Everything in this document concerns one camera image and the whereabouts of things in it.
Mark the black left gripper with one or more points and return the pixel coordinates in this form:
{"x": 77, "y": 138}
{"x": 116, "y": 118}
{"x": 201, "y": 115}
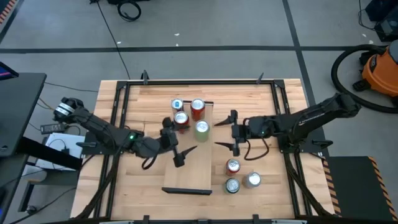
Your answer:
{"x": 168, "y": 140}

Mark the green Sprite can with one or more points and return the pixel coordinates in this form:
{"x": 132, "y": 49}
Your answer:
{"x": 232, "y": 185}

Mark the red cola can black lettering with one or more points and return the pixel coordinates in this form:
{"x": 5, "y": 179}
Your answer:
{"x": 181, "y": 119}

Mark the black desk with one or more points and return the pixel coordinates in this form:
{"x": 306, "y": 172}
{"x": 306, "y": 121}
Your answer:
{"x": 18, "y": 109}

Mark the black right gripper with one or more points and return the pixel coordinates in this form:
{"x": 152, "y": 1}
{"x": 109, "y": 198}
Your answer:
{"x": 244, "y": 130}

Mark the pale green soda can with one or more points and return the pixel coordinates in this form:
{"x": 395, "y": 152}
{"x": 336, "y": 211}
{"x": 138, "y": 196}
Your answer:
{"x": 202, "y": 130}

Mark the black diagonal beam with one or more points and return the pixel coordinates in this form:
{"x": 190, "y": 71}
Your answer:
{"x": 53, "y": 154}

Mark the red soda can blue logo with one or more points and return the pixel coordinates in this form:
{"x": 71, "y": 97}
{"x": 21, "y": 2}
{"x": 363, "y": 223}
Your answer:
{"x": 232, "y": 166}
{"x": 197, "y": 109}

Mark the wooden shelf black metal frame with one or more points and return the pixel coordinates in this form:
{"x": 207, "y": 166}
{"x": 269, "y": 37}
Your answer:
{"x": 189, "y": 174}

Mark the orange shop vacuum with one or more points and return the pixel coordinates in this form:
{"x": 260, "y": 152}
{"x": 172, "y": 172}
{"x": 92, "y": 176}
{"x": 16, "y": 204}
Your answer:
{"x": 381, "y": 71}
{"x": 335, "y": 77}

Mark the slim silver blue can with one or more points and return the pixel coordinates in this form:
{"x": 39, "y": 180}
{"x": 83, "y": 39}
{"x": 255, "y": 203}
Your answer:
{"x": 177, "y": 104}

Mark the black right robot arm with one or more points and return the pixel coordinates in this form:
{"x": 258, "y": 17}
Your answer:
{"x": 311, "y": 118}

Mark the silver soda can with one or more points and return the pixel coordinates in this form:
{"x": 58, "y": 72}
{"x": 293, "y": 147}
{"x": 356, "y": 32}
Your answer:
{"x": 252, "y": 180}

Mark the black hazard-striped platform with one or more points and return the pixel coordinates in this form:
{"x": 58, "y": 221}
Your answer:
{"x": 357, "y": 186}

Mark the laptop screen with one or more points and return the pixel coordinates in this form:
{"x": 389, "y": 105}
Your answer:
{"x": 6, "y": 71}

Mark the black frame clamp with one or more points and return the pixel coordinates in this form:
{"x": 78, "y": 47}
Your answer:
{"x": 260, "y": 79}
{"x": 145, "y": 219}
{"x": 145, "y": 77}
{"x": 255, "y": 218}

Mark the black table frame rails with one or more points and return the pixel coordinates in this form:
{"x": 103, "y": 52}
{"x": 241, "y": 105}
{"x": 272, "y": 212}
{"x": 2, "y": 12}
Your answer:
{"x": 202, "y": 82}

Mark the white box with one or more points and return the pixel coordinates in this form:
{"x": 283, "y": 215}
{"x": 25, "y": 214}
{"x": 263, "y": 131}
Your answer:
{"x": 62, "y": 146}

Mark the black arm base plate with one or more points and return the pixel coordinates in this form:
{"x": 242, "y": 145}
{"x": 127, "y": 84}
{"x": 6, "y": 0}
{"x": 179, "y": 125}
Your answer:
{"x": 311, "y": 144}
{"x": 90, "y": 146}

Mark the black power adapter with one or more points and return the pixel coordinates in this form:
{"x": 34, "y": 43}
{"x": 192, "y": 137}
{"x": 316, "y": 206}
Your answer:
{"x": 53, "y": 128}

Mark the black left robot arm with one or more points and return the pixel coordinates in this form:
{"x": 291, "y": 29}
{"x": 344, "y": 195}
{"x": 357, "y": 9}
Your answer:
{"x": 99, "y": 127}

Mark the black equipment case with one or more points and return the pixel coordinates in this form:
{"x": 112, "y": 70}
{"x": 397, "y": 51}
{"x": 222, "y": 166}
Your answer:
{"x": 385, "y": 18}

